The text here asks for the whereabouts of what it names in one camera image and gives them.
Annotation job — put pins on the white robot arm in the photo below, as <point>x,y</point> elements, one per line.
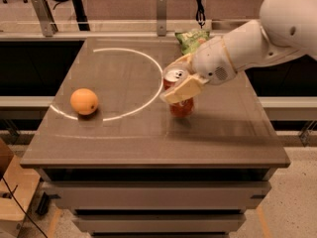
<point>285,30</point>

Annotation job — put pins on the wooden chair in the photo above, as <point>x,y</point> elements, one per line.
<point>17,189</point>

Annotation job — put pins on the metal railing post middle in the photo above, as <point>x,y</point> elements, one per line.
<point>161,18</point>

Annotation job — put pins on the metal railing post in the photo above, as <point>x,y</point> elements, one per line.
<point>161,18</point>
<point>46,21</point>

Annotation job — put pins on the green chip bag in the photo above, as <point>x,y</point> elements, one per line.
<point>190,41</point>

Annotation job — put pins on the grey drawer cabinet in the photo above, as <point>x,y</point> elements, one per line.
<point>163,209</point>

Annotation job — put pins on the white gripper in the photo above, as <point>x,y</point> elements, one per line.
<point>211,62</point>

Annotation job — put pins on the metal railing post left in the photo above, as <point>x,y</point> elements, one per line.
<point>46,21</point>

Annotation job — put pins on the red coke can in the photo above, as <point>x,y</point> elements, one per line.
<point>171,77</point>

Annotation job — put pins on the orange fruit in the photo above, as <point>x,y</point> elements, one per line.
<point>84,101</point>

